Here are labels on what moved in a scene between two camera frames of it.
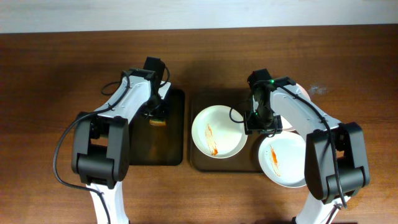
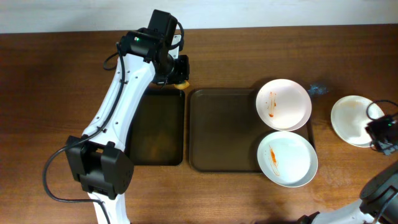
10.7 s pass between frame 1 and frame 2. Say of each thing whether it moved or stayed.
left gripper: moved
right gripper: moved
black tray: stayed
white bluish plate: stayed
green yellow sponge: moved
